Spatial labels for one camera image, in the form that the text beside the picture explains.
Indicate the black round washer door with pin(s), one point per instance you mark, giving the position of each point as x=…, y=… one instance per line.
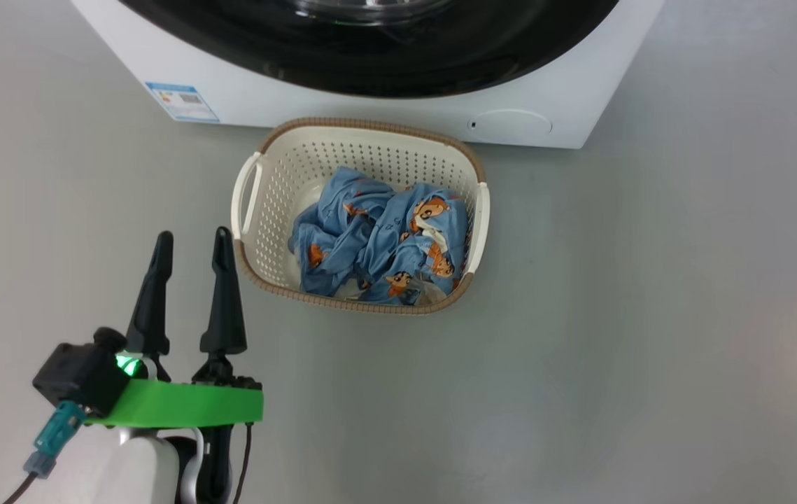
x=440, y=63

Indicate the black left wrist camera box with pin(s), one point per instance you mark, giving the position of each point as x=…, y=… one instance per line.
x=80, y=371

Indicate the blue energy label sticker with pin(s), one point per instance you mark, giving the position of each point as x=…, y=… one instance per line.
x=182, y=102

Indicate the white front-load washing machine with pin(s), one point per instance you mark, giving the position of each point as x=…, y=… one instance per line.
x=370, y=112

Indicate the cream perforated laundry basket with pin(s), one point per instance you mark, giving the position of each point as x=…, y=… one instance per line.
x=286, y=182

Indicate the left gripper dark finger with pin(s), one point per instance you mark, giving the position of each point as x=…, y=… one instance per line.
x=153, y=308
x=224, y=308

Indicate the left gripper green banded body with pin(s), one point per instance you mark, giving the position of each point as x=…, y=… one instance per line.
x=188, y=404

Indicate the blue cartoon print clothes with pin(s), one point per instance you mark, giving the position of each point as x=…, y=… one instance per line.
x=377, y=231

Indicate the round white filter cover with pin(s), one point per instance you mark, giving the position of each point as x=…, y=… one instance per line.
x=513, y=124

